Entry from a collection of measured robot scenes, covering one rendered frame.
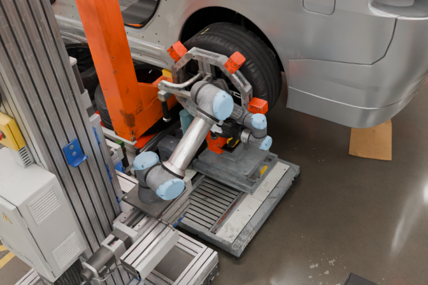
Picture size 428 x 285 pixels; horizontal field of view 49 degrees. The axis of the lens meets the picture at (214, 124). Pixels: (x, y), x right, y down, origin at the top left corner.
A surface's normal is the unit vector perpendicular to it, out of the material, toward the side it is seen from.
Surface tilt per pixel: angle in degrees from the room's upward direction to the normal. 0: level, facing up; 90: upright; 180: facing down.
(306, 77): 90
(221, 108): 86
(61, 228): 90
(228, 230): 0
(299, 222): 0
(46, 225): 90
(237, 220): 0
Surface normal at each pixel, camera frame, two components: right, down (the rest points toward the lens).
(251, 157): -0.09, -0.77
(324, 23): -0.56, 0.56
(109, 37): 0.82, 0.30
